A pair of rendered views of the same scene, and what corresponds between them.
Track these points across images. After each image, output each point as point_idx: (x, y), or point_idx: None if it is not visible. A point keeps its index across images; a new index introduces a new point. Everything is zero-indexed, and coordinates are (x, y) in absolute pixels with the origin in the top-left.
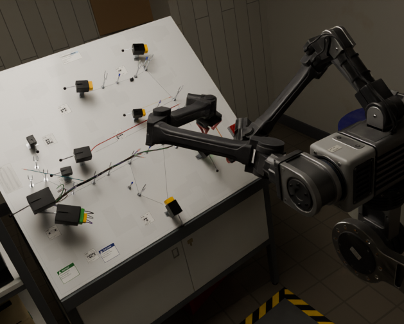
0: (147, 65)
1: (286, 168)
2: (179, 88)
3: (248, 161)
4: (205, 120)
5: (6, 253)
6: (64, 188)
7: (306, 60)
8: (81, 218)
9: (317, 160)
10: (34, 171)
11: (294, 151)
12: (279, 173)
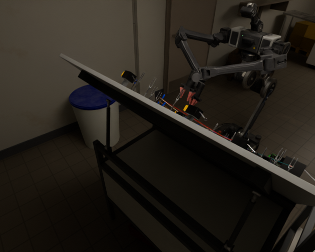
0: (134, 88)
1: (286, 43)
2: (155, 90)
3: None
4: (193, 87)
5: None
6: (273, 154)
7: (186, 37)
8: None
9: (279, 40)
10: (284, 163)
11: (275, 42)
12: (283, 48)
